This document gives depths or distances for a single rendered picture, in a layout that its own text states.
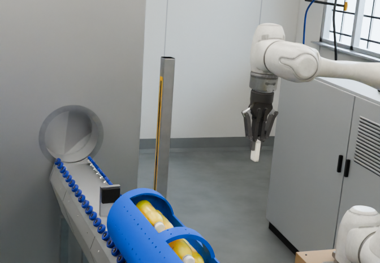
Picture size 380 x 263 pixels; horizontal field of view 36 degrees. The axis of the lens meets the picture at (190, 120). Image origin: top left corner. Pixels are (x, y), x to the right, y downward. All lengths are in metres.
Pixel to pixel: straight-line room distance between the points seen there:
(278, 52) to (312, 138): 2.73
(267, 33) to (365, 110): 2.10
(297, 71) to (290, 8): 5.68
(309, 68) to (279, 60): 0.09
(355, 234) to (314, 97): 2.25
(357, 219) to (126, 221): 0.88
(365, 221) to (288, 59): 0.82
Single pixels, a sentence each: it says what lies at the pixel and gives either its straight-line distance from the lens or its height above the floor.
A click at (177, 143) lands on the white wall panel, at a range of 7.14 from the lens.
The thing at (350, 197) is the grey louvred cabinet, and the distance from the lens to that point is 4.05.
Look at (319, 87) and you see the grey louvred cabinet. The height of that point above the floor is 1.39.
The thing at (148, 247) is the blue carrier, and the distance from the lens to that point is 2.18.
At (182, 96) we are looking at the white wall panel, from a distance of 7.02.
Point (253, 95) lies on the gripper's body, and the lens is 1.89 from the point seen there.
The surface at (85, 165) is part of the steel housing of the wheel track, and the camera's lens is 3.73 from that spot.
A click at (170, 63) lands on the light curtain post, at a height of 1.68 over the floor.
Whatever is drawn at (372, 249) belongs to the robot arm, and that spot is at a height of 1.25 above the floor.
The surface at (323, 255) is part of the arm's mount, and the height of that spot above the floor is 1.06.
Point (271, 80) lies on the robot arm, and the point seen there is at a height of 1.84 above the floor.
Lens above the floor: 2.16
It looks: 15 degrees down
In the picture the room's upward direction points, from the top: 4 degrees clockwise
